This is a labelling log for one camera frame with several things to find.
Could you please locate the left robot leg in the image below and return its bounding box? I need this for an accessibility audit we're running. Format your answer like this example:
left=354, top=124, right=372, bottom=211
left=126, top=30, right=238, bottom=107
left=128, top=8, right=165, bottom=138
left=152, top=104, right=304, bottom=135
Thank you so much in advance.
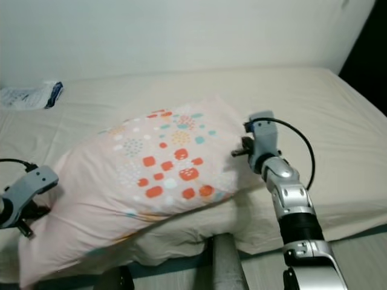
left=94, top=266, right=135, bottom=290

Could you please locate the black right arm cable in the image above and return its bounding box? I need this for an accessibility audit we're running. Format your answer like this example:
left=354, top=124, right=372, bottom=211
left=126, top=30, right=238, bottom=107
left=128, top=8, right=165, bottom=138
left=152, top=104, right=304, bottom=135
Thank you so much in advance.
left=245, top=117, right=317, bottom=192

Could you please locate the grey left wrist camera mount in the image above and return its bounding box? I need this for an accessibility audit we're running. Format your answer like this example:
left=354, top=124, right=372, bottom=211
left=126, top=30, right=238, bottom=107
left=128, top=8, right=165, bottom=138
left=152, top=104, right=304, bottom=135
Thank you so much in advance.
left=3, top=166, right=60, bottom=213

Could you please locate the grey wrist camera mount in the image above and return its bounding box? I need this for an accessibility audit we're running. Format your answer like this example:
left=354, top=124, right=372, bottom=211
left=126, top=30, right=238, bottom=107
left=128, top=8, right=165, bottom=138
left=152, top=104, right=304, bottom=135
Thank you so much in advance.
left=244, top=111, right=280, bottom=155
left=3, top=166, right=60, bottom=213

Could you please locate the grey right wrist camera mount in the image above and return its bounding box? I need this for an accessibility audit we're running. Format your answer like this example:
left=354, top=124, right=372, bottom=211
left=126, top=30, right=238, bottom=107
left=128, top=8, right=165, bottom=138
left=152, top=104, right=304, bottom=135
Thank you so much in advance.
left=244, top=111, right=280, bottom=155

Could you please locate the robot leg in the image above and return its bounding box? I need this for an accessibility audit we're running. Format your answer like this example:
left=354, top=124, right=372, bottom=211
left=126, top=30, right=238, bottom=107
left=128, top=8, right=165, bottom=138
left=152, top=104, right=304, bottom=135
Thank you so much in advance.
left=94, top=266, right=135, bottom=290
left=210, top=234, right=247, bottom=290

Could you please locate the right robot leg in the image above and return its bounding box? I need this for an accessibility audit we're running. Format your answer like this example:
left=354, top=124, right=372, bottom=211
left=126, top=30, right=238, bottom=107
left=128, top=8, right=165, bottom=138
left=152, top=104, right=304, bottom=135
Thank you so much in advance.
left=210, top=234, right=247, bottom=290

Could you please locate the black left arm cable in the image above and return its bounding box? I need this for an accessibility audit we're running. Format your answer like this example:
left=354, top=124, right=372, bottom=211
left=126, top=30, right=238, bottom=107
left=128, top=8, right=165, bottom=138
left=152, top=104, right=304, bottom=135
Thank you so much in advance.
left=0, top=158, right=38, bottom=173

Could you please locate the pink patterned pillow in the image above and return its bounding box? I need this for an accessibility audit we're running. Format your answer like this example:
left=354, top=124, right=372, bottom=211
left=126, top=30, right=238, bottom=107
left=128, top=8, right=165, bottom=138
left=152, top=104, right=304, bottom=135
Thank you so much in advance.
left=19, top=97, right=264, bottom=289

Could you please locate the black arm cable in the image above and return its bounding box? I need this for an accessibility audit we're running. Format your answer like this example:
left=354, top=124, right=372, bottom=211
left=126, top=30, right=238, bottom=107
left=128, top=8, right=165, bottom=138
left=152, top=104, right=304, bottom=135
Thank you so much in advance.
left=245, top=117, right=317, bottom=192
left=0, top=158, right=38, bottom=173

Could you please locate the bed with beige sheet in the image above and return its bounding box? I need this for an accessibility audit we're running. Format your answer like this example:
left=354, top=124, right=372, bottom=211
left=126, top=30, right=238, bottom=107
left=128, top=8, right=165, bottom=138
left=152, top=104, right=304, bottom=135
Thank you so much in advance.
left=0, top=65, right=387, bottom=286

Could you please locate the white and blue plastic bag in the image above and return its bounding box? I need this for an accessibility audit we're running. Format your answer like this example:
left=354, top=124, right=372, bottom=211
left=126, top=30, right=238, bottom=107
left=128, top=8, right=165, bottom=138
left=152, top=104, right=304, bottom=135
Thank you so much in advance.
left=0, top=81, right=64, bottom=111

